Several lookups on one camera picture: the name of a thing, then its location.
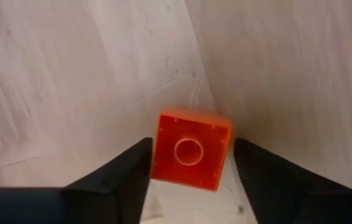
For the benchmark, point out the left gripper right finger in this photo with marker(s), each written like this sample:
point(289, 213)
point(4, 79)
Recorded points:
point(288, 199)

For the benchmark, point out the small orange toy block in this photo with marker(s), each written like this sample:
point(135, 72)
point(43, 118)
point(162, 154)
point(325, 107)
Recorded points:
point(191, 149)

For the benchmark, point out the white plastic bin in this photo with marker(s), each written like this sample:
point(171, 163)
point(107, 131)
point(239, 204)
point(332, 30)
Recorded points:
point(70, 77)

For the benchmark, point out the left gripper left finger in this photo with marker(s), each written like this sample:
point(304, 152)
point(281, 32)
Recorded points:
point(101, 199)

